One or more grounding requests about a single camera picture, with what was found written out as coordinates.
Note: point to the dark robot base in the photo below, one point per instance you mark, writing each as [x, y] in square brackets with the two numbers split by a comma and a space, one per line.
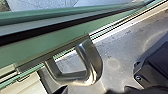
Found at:
[155, 66]

